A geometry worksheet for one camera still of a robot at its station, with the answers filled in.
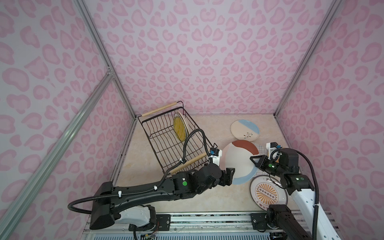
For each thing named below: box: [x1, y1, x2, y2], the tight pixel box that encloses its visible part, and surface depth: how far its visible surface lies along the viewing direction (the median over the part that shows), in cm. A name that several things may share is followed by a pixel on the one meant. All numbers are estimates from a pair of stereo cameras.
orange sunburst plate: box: [250, 175, 288, 211], surface depth 83 cm
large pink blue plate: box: [220, 140, 259, 185], surface depth 82 cm
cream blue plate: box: [230, 119, 260, 142], surface depth 113 cm
